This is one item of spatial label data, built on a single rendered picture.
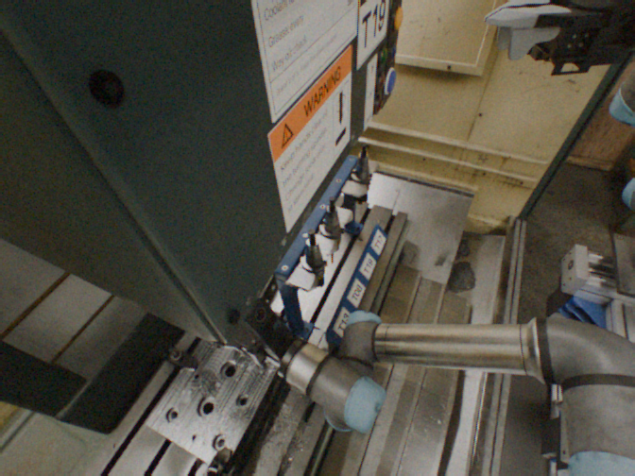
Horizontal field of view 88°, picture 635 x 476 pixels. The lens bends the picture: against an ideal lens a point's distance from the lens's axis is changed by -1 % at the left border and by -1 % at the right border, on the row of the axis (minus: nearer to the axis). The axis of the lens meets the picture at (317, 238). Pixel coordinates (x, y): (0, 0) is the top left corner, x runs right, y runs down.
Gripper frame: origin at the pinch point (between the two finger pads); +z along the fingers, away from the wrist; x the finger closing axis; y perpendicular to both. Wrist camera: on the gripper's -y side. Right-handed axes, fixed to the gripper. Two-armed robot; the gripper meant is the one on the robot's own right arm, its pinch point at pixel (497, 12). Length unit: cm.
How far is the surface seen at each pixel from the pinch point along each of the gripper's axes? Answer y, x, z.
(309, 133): 0.8, -21.1, 25.5
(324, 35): -5.6, -17.8, 23.6
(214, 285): 3.1, -33.9, 33.0
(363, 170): 46, 27, 10
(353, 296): 78, 4, 15
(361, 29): -3.2, -10.5, 19.3
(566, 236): 172, 83, -150
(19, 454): 113, -24, 135
